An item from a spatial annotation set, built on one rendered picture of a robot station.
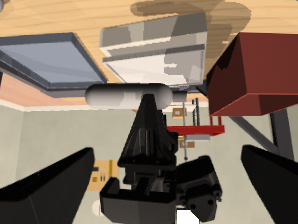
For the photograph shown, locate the red open-top box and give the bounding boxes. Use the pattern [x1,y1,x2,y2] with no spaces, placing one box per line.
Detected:
[206,32,298,116]

